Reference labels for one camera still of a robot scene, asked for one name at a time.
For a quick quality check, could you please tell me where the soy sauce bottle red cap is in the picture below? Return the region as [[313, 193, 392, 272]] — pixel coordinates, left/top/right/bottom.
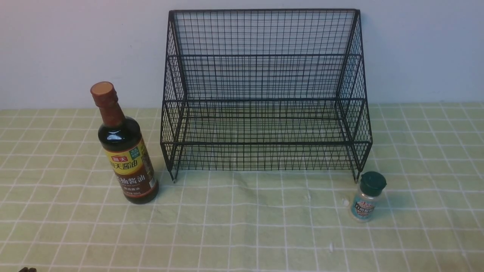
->
[[90, 81, 160, 204]]

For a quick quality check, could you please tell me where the small seasoning jar green lid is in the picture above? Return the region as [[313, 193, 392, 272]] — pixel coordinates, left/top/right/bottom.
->
[[350, 172, 387, 222]]

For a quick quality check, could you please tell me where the green checkered tablecloth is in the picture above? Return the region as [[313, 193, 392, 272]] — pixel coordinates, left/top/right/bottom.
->
[[0, 103, 484, 272]]

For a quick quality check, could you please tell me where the dark object at bottom edge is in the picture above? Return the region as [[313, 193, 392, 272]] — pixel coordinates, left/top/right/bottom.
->
[[19, 267, 37, 272]]

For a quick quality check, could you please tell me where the black wire mesh rack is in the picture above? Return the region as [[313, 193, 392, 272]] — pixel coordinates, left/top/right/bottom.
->
[[160, 8, 373, 181]]

